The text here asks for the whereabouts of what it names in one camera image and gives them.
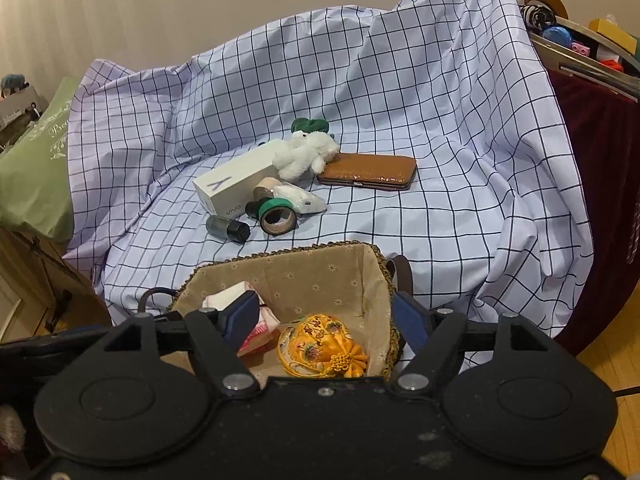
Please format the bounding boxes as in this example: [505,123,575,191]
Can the woven basket with fabric liner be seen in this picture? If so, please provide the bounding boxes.
[137,241,415,381]

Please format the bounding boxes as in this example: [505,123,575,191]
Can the white checked bed sheet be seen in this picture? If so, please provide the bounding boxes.
[65,0,601,341]

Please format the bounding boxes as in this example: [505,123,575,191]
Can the green tape roll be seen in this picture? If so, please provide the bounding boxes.
[258,197,297,236]

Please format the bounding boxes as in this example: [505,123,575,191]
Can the white phone box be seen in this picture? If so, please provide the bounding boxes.
[192,139,293,221]

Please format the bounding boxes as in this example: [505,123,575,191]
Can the black hanging strap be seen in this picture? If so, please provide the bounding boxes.
[29,237,72,335]

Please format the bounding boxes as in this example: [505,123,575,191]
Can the yellow box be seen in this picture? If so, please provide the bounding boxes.
[587,17,639,52]

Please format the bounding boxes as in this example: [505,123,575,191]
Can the wooden cabinet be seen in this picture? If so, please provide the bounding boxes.
[0,227,113,343]

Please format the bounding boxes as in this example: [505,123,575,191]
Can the dark red velvet cloth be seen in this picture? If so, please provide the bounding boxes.
[545,60,640,356]

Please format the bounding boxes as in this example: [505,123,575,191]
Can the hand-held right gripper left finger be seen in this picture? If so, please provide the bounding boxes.
[95,291,262,401]

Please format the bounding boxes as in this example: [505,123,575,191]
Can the grey storage tray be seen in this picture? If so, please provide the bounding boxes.
[525,15,640,106]

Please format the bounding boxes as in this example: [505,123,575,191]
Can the dark grey cylinder container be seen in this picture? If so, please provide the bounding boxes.
[206,214,251,244]

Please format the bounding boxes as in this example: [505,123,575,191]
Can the brown leather wallet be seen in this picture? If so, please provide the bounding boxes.
[316,152,417,191]

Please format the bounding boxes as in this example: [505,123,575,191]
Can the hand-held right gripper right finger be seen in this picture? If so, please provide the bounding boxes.
[390,291,558,398]

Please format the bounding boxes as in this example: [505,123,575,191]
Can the white tissue packet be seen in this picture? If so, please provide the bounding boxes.
[270,182,328,216]

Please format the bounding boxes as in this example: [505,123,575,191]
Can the beige tape roll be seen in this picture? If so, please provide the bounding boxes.
[252,176,283,203]

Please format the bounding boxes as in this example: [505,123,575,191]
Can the green embroidered cloth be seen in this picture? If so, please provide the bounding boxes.
[0,77,81,241]

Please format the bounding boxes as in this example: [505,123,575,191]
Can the white plush toy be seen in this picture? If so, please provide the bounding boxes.
[271,130,341,182]

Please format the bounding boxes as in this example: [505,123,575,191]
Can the black white striped item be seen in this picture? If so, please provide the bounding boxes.
[520,4,557,32]

